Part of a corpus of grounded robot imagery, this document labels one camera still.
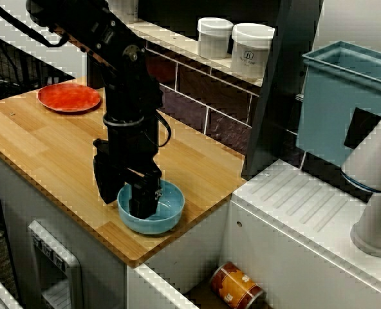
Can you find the light blue bowl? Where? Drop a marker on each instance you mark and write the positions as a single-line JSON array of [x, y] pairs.
[[171, 209]]

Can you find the plain white lidded jar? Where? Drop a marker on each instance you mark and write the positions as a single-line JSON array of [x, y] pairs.
[[214, 38]]

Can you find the grey faucet base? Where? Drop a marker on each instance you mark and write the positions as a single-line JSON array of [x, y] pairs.
[[370, 167]]

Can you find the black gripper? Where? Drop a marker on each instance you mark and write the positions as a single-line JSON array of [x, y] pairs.
[[132, 145]]

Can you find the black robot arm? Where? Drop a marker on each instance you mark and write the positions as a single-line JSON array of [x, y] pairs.
[[113, 54]]

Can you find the white jar with printed label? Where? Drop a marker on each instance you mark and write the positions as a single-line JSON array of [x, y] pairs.
[[127, 6], [250, 54]]

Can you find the red orange plate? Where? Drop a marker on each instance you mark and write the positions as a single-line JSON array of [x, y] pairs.
[[68, 98]]

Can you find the orange soup can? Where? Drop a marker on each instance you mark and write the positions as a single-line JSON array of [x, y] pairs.
[[235, 284]]

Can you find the white sink unit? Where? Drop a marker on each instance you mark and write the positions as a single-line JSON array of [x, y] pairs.
[[306, 257]]

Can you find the cream shelf ledge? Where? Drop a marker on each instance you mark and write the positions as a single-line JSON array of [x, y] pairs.
[[177, 42]]

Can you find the teal plastic bin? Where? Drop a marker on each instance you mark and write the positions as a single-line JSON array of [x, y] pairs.
[[325, 112]]

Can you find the dark upright shelf post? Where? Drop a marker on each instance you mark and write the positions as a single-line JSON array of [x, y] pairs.
[[274, 112]]

